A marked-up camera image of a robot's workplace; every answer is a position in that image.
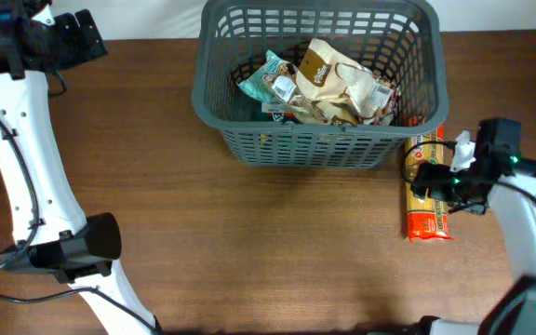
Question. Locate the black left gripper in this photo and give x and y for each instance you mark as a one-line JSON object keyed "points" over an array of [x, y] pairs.
{"points": [[81, 50]]}

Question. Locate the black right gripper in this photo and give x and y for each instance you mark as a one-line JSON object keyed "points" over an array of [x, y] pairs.
{"points": [[436, 189]]}

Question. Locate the orange San Remo spaghetti packet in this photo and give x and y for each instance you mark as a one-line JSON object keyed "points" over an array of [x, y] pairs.
{"points": [[427, 218]]}

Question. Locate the beige dried mushroom pouch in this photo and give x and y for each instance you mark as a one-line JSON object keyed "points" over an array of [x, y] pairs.
{"points": [[280, 79]]}

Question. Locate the beige white-contents pantry pouch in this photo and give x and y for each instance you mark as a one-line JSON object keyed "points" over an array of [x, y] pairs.
{"points": [[344, 91]]}

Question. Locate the teal wet wipes packet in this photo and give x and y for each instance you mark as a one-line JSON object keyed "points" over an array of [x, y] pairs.
{"points": [[258, 86]]}

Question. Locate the green Nescafe coffee bag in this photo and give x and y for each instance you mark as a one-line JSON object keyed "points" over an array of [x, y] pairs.
{"points": [[278, 113]]}

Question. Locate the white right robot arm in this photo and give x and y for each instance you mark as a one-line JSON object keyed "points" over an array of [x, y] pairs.
{"points": [[513, 201]]}

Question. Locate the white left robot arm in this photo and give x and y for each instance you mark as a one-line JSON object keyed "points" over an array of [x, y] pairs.
{"points": [[52, 235]]}

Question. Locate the grey plastic lattice basket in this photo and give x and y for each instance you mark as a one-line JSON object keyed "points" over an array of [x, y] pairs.
{"points": [[399, 40]]}

